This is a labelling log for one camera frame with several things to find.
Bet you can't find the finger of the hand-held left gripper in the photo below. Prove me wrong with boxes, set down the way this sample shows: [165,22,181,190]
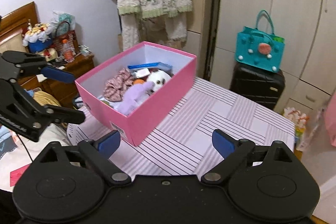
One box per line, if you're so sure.
[1,51,76,84]
[0,80,86,142]

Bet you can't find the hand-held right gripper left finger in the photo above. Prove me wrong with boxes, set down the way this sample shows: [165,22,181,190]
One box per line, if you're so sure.
[29,130,132,186]

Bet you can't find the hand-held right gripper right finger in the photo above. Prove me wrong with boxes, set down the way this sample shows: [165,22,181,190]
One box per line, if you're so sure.
[201,129,302,186]

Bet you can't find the purple plush toy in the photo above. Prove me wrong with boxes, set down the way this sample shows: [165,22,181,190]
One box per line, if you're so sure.
[117,81,155,115]

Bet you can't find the pink floral cloth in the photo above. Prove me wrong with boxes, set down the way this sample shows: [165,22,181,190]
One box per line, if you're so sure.
[102,68,134,102]

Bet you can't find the pink cardboard box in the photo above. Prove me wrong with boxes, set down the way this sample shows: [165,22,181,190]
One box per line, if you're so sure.
[75,41,197,147]

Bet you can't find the small white packet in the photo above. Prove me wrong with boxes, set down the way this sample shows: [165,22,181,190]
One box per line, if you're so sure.
[133,68,151,79]

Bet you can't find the panda plush toy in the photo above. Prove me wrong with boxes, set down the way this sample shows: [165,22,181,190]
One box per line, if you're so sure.
[146,69,172,94]

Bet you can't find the blue packet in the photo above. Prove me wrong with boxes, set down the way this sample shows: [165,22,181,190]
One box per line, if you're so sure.
[128,62,174,73]

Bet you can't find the cream handbag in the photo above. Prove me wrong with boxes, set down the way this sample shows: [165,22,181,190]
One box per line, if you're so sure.
[43,48,59,61]

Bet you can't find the wooden nightstand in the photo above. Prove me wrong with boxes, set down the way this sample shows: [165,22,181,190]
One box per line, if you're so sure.
[35,52,95,109]

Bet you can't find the yellow cloth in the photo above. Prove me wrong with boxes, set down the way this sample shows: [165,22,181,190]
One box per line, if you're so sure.
[34,90,63,109]

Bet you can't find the orange drink bottle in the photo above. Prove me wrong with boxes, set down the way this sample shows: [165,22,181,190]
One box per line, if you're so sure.
[62,39,75,62]

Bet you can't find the striped tablecloth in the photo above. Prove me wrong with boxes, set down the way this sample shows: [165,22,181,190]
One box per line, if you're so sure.
[67,76,296,180]

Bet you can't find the woven basket bag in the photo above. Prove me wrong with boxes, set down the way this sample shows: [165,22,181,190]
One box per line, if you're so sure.
[52,21,77,56]

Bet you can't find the flower bouquet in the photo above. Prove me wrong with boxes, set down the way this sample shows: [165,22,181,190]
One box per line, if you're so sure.
[22,20,57,54]

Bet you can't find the clear plastic bag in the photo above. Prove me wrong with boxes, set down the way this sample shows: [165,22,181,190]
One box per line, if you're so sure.
[50,10,76,30]

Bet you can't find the black suitcase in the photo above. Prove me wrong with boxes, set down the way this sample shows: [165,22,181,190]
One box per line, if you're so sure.
[229,61,285,111]

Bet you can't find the wooden headboard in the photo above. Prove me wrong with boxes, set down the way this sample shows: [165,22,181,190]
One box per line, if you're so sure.
[0,1,40,54]

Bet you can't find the colourful gift bag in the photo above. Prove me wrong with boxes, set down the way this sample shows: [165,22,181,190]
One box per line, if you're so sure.
[283,106,307,151]

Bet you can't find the fluffy white pajama pants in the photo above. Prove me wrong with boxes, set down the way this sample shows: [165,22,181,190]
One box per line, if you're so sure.
[121,13,188,51]

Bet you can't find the teal tote bag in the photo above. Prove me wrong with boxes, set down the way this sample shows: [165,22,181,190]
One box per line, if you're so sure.
[235,10,286,73]

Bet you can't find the pink shopping bag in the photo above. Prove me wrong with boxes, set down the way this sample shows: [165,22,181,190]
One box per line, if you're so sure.
[323,93,336,147]

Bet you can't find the black clothes rack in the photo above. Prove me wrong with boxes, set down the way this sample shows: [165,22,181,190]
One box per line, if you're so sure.
[203,0,223,80]

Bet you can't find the grey wardrobe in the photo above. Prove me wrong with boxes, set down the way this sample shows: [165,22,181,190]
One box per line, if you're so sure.
[207,0,336,114]

